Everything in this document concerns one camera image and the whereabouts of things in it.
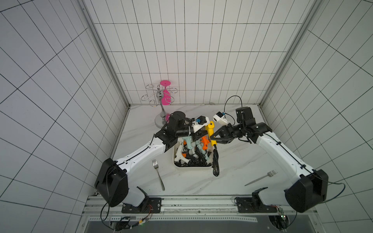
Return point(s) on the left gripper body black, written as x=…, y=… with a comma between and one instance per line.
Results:
x=196, y=135

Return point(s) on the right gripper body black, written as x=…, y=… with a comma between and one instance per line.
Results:
x=223, y=133

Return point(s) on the mint green glue gun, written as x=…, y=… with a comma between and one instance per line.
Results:
x=189, y=143

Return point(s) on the yellow glue gun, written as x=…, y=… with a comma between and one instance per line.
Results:
x=215, y=163

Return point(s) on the cream plastic storage box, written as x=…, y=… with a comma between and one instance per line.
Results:
x=198, y=157

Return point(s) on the white glue gun orange trigger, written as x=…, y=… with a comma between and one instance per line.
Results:
x=179, y=155

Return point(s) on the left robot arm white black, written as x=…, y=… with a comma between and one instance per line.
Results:
x=112, y=180

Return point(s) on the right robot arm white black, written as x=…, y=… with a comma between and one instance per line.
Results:
x=304, y=187

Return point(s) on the chrome cup holder stand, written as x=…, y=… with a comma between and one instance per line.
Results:
x=154, y=100

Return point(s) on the pink wine glass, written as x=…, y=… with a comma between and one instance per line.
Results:
x=166, y=99

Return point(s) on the silver fork left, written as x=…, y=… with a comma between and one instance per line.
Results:
x=156, y=167

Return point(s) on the silver fork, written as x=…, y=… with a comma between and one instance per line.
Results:
x=269, y=174
x=156, y=167

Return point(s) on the silver fork right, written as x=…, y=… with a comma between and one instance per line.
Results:
x=269, y=174

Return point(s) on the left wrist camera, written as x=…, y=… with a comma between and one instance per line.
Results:
x=200, y=123

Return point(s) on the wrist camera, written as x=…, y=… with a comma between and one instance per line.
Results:
x=220, y=118
x=200, y=123

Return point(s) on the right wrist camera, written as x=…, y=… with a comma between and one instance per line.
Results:
x=220, y=118

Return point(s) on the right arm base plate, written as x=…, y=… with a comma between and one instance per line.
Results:
x=252, y=205

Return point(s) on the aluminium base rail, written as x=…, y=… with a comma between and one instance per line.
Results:
x=182, y=208

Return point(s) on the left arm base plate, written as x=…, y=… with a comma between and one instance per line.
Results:
x=149, y=205

